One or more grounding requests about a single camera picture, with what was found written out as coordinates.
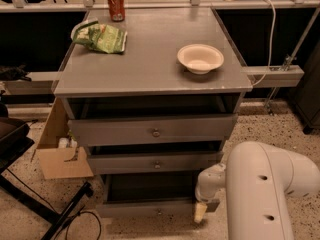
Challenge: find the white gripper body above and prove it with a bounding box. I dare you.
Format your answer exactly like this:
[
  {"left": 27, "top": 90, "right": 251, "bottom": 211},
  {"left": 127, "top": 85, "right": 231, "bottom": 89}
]
[{"left": 195, "top": 163, "right": 226, "bottom": 203}]

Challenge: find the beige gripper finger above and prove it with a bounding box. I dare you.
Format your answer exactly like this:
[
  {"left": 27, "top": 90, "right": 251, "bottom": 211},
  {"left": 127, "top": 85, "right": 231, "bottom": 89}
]
[{"left": 194, "top": 202, "right": 207, "bottom": 223}]

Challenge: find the grey bottom drawer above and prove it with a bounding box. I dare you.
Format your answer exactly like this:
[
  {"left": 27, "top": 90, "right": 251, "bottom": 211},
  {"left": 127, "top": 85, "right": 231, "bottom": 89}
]
[{"left": 96, "top": 171, "right": 199, "bottom": 218}]

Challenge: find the grey drawer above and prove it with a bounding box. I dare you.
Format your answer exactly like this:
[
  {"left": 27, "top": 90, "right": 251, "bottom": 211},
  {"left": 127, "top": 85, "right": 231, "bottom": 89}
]
[
  {"left": 96, "top": 171, "right": 199, "bottom": 218},
  {"left": 87, "top": 151, "right": 223, "bottom": 175},
  {"left": 68, "top": 114, "right": 237, "bottom": 146}
]

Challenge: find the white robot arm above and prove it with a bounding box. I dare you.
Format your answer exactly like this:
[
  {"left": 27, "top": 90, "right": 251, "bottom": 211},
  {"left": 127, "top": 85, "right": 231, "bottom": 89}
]
[{"left": 194, "top": 141, "right": 320, "bottom": 240}]

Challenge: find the grey top drawer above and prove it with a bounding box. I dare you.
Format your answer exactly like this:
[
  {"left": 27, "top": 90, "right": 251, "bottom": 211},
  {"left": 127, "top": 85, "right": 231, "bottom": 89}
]
[{"left": 68, "top": 114, "right": 237, "bottom": 146}]

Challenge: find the grey drawer cabinet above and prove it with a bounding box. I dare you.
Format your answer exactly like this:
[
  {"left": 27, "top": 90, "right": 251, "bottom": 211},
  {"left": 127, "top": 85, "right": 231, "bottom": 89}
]
[{"left": 53, "top": 6, "right": 253, "bottom": 198}]

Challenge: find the grey middle drawer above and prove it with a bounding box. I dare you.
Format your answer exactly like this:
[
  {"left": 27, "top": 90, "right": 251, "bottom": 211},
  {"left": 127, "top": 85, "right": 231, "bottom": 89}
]
[{"left": 87, "top": 151, "right": 223, "bottom": 175}]

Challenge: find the white paper bowl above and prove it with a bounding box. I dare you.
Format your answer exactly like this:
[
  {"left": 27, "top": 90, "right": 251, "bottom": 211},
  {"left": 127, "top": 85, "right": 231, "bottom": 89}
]
[{"left": 177, "top": 44, "right": 224, "bottom": 75}]

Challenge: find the black stand leg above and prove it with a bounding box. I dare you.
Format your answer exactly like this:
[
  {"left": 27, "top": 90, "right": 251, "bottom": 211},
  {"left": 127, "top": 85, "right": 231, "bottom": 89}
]
[{"left": 0, "top": 176, "right": 93, "bottom": 240}]

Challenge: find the brown cardboard box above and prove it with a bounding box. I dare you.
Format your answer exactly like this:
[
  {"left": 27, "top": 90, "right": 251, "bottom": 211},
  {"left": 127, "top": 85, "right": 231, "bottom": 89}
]
[{"left": 36, "top": 98, "right": 93, "bottom": 179}]

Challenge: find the green chip bag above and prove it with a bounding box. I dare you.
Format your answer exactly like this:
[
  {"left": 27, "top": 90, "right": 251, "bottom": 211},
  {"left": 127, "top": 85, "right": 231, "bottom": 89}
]
[{"left": 71, "top": 18, "right": 127, "bottom": 54}]

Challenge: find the black chair seat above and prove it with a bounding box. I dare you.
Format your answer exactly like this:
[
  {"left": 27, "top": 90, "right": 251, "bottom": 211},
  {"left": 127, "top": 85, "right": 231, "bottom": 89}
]
[{"left": 0, "top": 117, "right": 34, "bottom": 173}]

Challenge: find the red soda can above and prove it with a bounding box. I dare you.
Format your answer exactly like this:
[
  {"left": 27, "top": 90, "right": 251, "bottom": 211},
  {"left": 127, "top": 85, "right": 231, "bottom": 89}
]
[{"left": 108, "top": 0, "right": 125, "bottom": 22}]

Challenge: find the metal rail frame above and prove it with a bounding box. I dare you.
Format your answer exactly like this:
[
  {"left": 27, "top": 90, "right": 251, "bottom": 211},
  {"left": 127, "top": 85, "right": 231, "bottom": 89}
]
[{"left": 0, "top": 0, "right": 320, "bottom": 89}]

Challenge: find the black floor cable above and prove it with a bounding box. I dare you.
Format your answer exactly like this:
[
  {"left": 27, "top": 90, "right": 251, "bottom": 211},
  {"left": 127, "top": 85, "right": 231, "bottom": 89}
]
[{"left": 6, "top": 168, "right": 102, "bottom": 240}]

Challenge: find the white hanging cable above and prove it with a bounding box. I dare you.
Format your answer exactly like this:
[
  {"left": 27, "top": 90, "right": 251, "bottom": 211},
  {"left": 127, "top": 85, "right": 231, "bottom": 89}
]
[{"left": 251, "top": 0, "right": 277, "bottom": 87}]

